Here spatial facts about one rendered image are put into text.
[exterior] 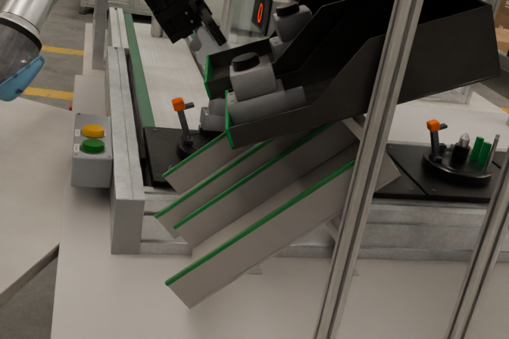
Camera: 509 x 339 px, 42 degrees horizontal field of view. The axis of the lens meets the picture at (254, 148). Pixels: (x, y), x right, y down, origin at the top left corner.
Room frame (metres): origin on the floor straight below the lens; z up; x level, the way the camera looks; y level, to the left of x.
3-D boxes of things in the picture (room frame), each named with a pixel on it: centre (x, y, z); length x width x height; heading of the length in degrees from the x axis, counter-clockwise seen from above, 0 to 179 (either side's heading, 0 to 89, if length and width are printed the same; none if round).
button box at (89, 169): (1.13, 0.30, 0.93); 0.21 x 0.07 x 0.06; 16
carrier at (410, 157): (1.25, -0.41, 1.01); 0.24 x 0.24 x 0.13; 16
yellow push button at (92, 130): (1.13, 0.30, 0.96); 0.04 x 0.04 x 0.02
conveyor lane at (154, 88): (1.40, 0.13, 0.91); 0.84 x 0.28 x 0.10; 16
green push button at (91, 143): (1.06, 0.28, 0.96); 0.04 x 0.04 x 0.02
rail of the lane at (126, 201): (1.33, 0.29, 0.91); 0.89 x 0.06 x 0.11; 16
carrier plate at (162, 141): (1.11, 0.07, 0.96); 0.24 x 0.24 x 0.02; 16
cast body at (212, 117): (1.11, 0.06, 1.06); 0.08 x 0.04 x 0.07; 106
